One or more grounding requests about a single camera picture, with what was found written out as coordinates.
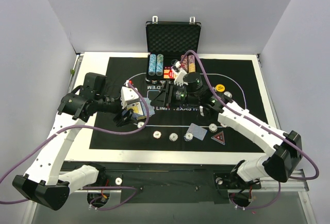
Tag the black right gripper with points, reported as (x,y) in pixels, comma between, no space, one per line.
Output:
(167,95)

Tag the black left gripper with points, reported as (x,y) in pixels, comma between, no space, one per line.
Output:
(124,115)

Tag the blue backed card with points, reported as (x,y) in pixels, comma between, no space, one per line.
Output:
(198,132)
(148,107)

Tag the blue playing card deck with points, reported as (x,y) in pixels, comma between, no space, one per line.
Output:
(138,109)

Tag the red chip stack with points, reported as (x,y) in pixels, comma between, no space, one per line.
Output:
(157,134)

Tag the grey chip stack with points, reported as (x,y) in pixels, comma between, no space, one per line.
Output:
(173,137)

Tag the blue chip stack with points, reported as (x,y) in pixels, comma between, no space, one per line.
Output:
(188,137)

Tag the yellow big blind button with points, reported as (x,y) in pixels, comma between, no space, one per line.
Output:
(220,88)

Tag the red triangular dealer marker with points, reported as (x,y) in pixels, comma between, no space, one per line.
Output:
(219,137)

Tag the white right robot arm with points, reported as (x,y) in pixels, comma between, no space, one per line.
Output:
(282,150)

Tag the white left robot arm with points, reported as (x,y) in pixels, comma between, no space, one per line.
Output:
(42,182)

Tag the red playing card box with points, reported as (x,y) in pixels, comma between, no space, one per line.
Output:
(168,73)

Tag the green grey chip row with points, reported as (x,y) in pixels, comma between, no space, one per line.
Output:
(159,64)

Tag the black poker felt mat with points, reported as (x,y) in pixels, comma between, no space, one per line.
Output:
(238,77)

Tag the black dealer button in case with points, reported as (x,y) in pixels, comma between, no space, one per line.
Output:
(174,61)

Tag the dark red chip row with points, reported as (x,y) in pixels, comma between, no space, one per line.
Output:
(184,63)

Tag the light blue chip row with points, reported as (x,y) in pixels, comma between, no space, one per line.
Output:
(152,64)

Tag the purple and orange chip row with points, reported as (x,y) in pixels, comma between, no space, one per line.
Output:
(191,64)

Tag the black aluminium poker case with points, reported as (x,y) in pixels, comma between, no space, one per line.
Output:
(172,39)

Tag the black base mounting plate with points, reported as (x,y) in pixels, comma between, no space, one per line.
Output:
(171,195)

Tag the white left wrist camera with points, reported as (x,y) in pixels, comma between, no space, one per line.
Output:
(128,95)

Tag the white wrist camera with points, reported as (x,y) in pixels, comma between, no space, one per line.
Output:
(128,95)
(180,73)

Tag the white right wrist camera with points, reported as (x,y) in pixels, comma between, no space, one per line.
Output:
(180,73)

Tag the aluminium front rail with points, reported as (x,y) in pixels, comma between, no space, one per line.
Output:
(194,179)

